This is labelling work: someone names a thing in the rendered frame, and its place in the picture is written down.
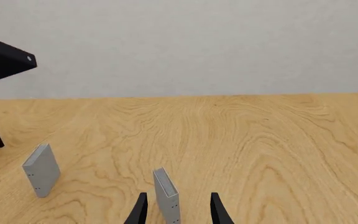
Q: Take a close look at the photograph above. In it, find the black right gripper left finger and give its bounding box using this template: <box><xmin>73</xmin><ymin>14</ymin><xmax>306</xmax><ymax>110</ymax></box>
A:
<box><xmin>123</xmin><ymin>192</ymin><xmax>148</xmax><ymax>224</ymax></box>

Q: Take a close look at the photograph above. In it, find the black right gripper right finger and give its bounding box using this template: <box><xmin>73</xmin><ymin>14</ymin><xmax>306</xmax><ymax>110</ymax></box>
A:
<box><xmin>210</xmin><ymin>192</ymin><xmax>235</xmax><ymax>224</ymax></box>

